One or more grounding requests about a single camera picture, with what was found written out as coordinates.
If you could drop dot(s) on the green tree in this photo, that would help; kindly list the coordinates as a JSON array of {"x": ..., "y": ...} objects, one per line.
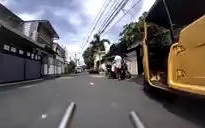
[{"x": 133, "y": 31}]

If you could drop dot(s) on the person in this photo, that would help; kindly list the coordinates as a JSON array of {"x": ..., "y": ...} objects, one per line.
[{"x": 118, "y": 63}]

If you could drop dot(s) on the robot's own part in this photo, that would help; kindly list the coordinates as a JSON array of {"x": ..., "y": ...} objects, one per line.
[
  {"x": 67, "y": 115},
  {"x": 136, "y": 120}
]

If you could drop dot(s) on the grey kerb strip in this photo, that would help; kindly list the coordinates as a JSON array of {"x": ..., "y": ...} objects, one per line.
[{"x": 16, "y": 82}]

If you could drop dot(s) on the row of buildings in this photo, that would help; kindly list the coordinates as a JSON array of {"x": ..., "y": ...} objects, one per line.
[{"x": 60, "y": 56}]

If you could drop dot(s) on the dark building with grey gates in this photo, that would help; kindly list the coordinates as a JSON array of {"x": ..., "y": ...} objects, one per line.
[{"x": 10, "y": 63}]

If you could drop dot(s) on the yellow vehicle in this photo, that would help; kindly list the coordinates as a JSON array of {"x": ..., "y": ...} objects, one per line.
[{"x": 193, "y": 60}]

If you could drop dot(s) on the palm tree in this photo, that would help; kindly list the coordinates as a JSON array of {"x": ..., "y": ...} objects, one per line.
[{"x": 96, "y": 43}]

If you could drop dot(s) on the white vehicle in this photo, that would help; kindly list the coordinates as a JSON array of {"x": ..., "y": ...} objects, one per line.
[{"x": 78, "y": 70}]

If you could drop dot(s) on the motorcycle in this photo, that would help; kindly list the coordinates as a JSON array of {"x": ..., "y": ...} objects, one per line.
[{"x": 125, "y": 71}]

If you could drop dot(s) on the building with white wall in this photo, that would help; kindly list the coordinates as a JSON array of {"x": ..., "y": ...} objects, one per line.
[{"x": 132, "y": 61}]

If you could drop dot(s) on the two-storey building with balcony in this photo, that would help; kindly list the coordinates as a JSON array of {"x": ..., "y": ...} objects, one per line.
[{"x": 40, "y": 33}]

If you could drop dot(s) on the grey asphalt road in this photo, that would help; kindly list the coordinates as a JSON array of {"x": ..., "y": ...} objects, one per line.
[{"x": 100, "y": 96}]

